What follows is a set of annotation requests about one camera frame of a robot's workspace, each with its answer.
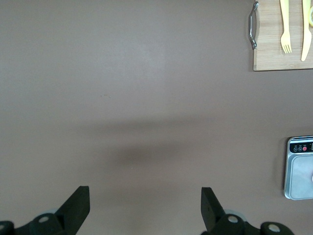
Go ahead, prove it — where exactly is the yellow plastic knife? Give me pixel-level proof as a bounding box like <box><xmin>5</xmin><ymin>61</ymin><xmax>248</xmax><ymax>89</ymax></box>
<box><xmin>300</xmin><ymin>0</ymin><xmax>313</xmax><ymax>62</ymax></box>

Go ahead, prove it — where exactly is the silver digital kitchen scale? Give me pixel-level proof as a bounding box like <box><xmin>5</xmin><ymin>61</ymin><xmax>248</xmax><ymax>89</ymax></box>
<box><xmin>284</xmin><ymin>135</ymin><xmax>313</xmax><ymax>201</ymax></box>

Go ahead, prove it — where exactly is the yellow plastic fork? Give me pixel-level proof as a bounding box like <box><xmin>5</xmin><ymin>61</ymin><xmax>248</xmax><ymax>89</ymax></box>
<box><xmin>279</xmin><ymin>0</ymin><xmax>292</xmax><ymax>54</ymax></box>

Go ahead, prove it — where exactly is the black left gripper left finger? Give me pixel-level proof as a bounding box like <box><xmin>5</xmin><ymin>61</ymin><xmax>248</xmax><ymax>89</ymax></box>
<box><xmin>0</xmin><ymin>185</ymin><xmax>90</xmax><ymax>235</ymax></box>

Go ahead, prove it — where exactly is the wooden cutting board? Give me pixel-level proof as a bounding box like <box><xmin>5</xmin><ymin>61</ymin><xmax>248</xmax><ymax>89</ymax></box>
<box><xmin>248</xmin><ymin>0</ymin><xmax>313</xmax><ymax>72</ymax></box>

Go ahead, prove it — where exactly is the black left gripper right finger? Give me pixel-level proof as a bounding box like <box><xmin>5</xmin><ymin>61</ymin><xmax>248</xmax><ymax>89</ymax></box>
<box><xmin>201</xmin><ymin>187</ymin><xmax>294</xmax><ymax>235</ymax></box>

